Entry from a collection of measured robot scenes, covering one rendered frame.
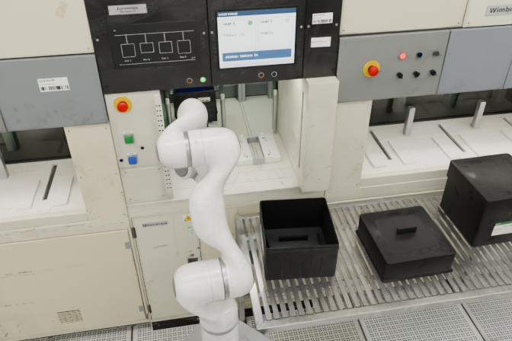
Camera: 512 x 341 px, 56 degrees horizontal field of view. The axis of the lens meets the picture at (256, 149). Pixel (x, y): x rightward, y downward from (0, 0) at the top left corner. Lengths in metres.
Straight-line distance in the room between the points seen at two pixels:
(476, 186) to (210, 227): 1.17
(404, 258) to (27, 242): 1.57
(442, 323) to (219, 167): 1.89
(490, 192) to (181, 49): 1.31
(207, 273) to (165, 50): 0.81
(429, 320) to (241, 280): 1.67
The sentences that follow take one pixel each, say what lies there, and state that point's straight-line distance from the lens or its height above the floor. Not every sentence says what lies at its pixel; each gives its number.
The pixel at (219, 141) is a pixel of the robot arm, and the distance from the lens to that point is 1.28.
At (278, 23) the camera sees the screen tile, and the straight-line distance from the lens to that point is 1.77.
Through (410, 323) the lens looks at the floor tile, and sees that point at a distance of 2.85.
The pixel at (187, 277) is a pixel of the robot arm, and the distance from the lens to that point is 1.38.
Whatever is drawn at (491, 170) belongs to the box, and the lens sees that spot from 2.23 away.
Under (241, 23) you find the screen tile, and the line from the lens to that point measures 1.74.
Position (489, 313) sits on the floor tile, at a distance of 3.04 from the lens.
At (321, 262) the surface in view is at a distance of 1.87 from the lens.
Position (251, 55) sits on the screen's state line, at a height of 1.51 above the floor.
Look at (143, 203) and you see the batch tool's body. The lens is 2.13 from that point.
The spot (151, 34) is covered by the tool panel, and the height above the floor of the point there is 1.62.
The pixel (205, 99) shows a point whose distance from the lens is 2.43.
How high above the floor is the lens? 2.21
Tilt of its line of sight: 34 degrees down
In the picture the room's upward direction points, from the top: straight up
